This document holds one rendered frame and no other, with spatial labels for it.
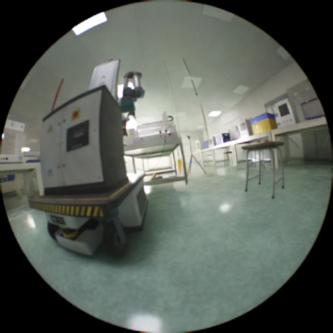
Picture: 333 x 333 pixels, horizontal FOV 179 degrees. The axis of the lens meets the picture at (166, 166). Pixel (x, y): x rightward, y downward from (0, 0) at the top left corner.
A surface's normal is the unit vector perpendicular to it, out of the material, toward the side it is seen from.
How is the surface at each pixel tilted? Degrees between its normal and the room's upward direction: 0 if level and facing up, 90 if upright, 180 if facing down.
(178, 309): 0
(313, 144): 90
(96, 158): 90
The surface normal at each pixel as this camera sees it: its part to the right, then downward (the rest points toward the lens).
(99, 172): 0.08, 0.04
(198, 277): -0.14, -0.99
